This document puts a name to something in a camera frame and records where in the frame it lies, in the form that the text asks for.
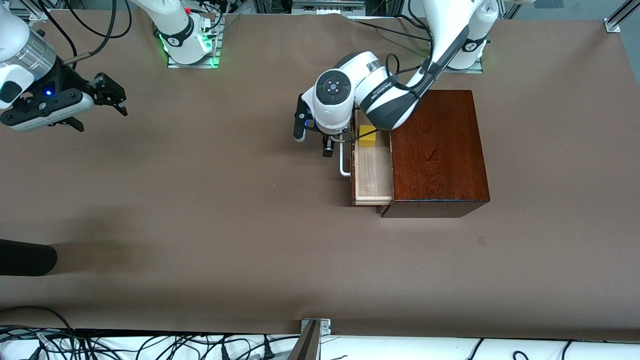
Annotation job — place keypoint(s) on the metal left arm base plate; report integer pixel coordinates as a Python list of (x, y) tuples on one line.
[(475, 70)]

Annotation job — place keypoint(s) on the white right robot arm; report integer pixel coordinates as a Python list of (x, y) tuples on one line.
[(176, 27)]

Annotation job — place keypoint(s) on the small metal bracket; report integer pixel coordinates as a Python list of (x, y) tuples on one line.
[(325, 326)]

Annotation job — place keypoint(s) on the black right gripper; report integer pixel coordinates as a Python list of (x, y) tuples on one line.
[(67, 80)]

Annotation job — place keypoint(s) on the brown paper table cover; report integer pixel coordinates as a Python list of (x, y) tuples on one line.
[(225, 240)]

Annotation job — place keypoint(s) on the aluminium frame post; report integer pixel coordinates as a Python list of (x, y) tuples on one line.
[(620, 17)]

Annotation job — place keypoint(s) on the black cylindrical post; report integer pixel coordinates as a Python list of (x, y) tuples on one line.
[(27, 257)]

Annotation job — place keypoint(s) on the yellow wooden cube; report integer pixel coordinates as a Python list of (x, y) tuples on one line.
[(367, 136)]

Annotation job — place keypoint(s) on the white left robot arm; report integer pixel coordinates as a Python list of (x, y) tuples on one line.
[(450, 30)]

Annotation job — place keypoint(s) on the dark brown wooden cabinet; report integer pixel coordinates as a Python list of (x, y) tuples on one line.
[(440, 150)]

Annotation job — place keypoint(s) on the grey aluminium profile bar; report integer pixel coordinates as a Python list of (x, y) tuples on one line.
[(306, 345)]

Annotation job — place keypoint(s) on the light wood drawer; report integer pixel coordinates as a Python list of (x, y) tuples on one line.
[(372, 170)]

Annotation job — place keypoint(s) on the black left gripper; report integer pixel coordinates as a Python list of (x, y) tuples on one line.
[(328, 144)]

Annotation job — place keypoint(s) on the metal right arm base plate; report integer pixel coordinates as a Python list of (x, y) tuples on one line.
[(216, 50)]

